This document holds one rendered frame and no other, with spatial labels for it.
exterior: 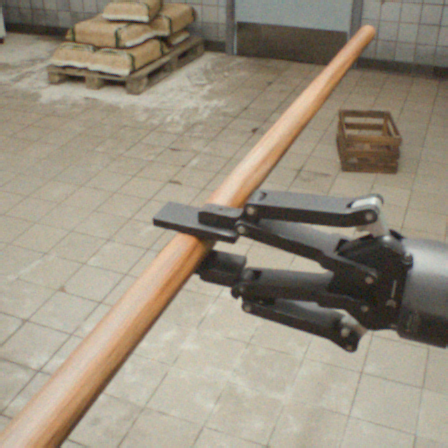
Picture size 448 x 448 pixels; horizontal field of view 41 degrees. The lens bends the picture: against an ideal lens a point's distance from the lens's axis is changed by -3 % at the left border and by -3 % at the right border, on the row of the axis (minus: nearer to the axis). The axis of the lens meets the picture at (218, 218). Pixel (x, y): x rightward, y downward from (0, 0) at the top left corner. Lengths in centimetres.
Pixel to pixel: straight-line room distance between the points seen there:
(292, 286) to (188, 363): 164
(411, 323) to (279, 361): 169
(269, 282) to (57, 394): 20
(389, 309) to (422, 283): 5
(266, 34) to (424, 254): 495
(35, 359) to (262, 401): 79
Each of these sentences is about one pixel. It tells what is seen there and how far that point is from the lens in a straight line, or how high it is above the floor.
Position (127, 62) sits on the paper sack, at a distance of 445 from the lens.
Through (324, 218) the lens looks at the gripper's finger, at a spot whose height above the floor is 124.
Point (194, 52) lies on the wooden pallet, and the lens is 538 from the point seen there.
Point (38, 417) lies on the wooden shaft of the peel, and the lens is 35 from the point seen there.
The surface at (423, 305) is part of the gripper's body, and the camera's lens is 43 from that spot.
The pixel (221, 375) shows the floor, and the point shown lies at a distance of 206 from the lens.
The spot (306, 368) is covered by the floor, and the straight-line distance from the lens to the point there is 210.
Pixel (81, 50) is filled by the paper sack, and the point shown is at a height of 27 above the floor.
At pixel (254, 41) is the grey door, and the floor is 14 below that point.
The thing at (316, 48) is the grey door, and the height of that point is 13.
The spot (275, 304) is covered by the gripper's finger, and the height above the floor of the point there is 115.
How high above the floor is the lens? 146
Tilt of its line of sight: 31 degrees down
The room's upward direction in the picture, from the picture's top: straight up
